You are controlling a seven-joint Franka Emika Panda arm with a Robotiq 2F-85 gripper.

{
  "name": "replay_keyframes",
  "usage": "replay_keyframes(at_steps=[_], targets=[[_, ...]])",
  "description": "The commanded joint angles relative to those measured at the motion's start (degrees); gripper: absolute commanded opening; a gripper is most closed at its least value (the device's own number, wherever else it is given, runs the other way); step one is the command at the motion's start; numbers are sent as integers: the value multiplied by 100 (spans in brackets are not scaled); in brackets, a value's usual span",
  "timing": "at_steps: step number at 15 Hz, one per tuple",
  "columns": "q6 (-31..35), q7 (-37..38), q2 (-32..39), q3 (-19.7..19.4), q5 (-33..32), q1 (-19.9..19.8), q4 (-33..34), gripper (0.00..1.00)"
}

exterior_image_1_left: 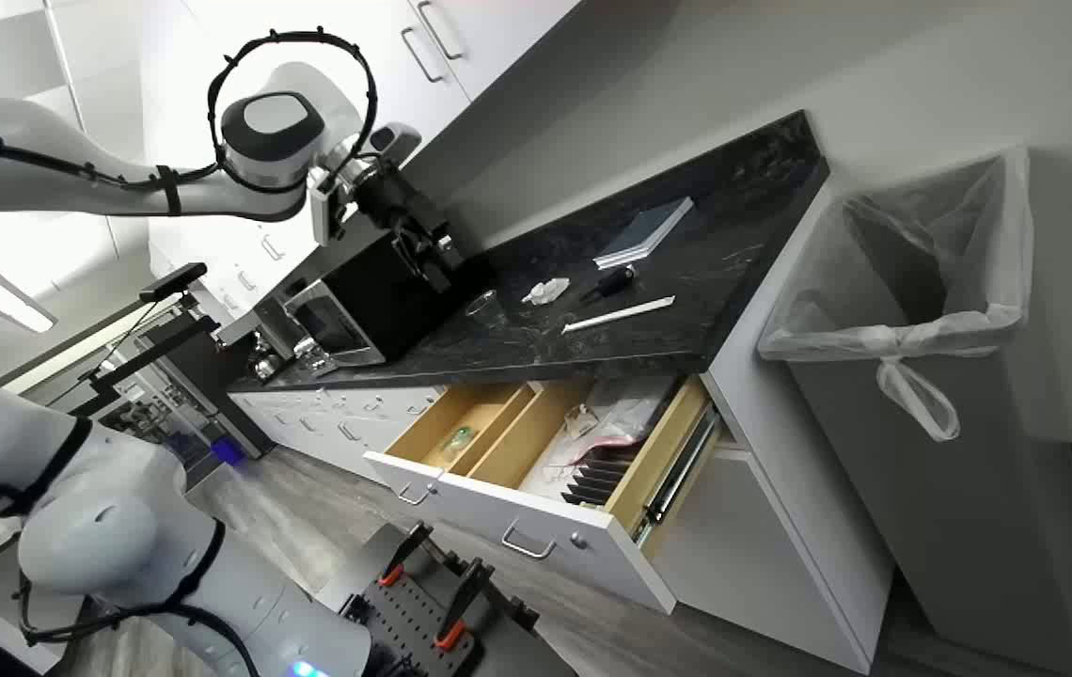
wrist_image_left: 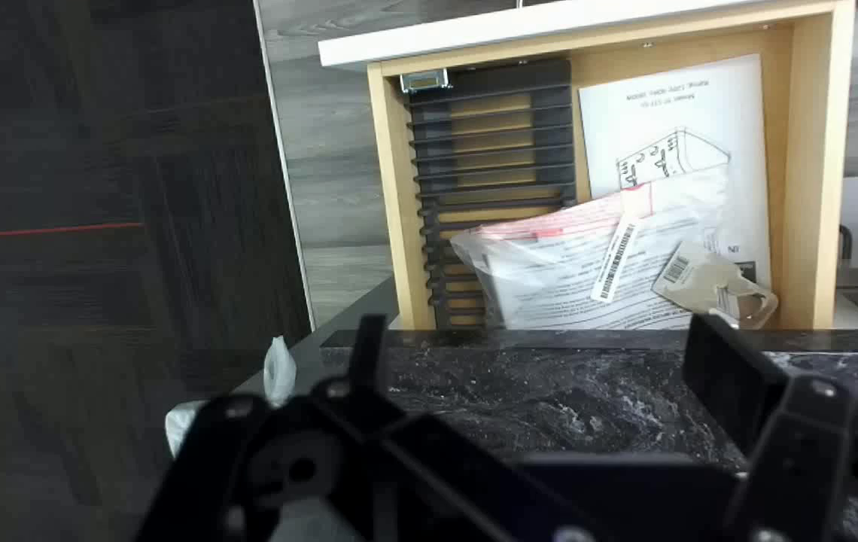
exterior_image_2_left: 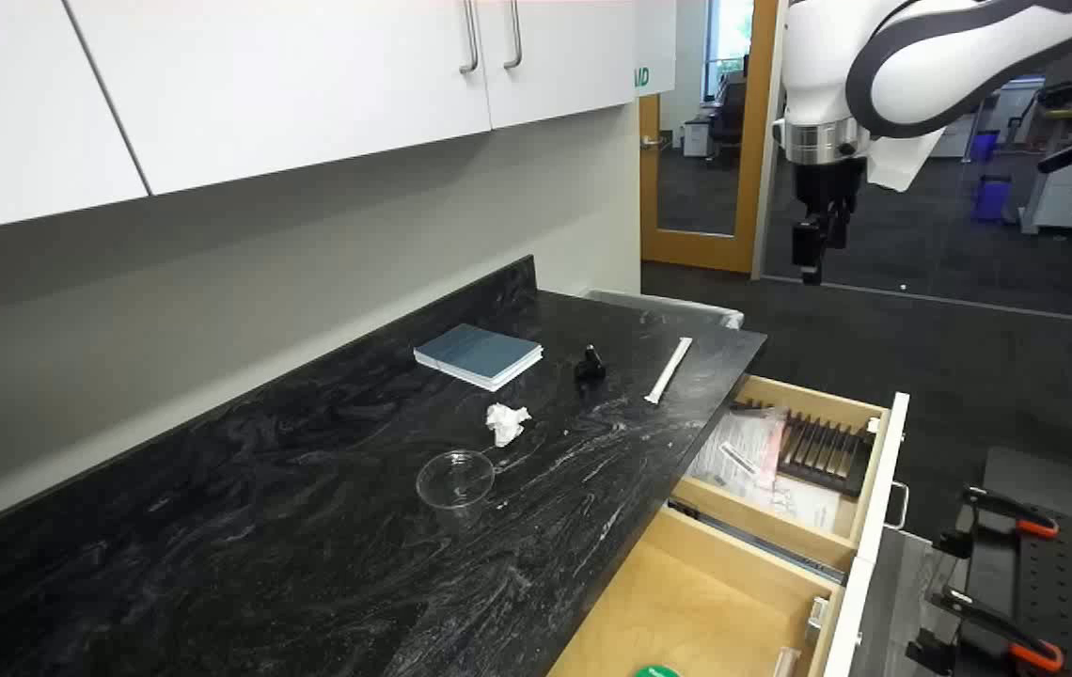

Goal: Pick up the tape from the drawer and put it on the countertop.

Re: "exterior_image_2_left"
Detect black slotted rack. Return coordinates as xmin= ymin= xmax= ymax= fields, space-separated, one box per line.
xmin=776 ymin=410 xmax=876 ymax=501

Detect blue book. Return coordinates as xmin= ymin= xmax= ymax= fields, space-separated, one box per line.
xmin=409 ymin=318 xmax=550 ymax=395

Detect white paper sheets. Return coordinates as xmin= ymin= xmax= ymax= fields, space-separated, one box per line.
xmin=690 ymin=405 xmax=846 ymax=535

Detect crumpled white paper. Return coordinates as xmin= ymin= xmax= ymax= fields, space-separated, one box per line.
xmin=480 ymin=400 xmax=537 ymax=453

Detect wooden drawer with tape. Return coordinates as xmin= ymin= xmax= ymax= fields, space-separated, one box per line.
xmin=544 ymin=504 xmax=895 ymax=677

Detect small black object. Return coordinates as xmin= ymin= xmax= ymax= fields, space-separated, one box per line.
xmin=572 ymin=343 xmax=612 ymax=392

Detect white stick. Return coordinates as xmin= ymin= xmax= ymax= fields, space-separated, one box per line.
xmin=643 ymin=335 xmax=700 ymax=410

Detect wooden framed glass door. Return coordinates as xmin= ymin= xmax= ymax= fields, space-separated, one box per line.
xmin=636 ymin=0 xmax=789 ymax=282

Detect wooden drawer with papers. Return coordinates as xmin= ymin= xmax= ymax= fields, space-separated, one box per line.
xmin=666 ymin=372 xmax=917 ymax=579

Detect clear glass bowl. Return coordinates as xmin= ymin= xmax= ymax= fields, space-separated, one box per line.
xmin=414 ymin=448 xmax=502 ymax=515

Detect narrow white cabinet door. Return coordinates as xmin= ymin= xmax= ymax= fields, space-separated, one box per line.
xmin=475 ymin=0 xmax=643 ymax=132

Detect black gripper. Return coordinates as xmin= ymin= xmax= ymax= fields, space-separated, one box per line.
xmin=789 ymin=154 xmax=874 ymax=290

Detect wide white cabinet door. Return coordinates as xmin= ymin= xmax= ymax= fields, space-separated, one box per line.
xmin=63 ymin=0 xmax=495 ymax=198

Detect silver cabinet handle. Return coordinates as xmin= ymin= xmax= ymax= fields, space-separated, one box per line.
xmin=502 ymin=0 xmax=530 ymax=74
xmin=455 ymin=0 xmax=485 ymax=80

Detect orange handled black clamp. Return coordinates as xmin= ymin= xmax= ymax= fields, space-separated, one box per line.
xmin=964 ymin=483 xmax=1063 ymax=545
xmin=905 ymin=583 xmax=1072 ymax=677

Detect blue storage bin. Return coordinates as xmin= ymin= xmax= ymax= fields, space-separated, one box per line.
xmin=967 ymin=128 xmax=1014 ymax=228

